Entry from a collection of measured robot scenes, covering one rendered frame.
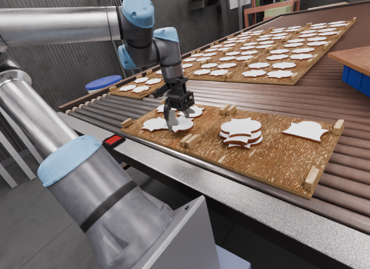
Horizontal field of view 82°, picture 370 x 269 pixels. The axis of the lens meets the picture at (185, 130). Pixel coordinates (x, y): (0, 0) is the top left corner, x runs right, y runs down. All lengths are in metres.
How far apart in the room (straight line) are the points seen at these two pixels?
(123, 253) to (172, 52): 0.56
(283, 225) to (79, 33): 0.63
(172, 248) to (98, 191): 0.15
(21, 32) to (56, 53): 3.42
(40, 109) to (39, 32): 0.18
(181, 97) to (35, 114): 0.42
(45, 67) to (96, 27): 3.37
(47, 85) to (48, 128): 3.34
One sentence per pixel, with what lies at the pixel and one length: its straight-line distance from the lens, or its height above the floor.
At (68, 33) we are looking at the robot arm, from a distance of 0.59.
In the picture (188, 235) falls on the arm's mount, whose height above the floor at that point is 1.08.
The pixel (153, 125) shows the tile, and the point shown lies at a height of 0.95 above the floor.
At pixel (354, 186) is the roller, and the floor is 0.92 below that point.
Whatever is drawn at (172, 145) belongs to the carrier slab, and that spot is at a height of 0.94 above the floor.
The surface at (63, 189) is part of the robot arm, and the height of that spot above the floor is 1.16.
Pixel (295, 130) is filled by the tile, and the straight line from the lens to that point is 0.80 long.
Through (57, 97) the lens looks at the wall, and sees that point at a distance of 3.98.
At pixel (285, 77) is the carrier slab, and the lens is 1.31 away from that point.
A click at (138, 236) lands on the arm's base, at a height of 1.09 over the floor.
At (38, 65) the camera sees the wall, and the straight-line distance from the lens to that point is 3.91.
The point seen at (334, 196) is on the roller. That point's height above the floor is 0.92.
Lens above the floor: 1.36
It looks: 29 degrees down
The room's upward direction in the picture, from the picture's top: 13 degrees counter-clockwise
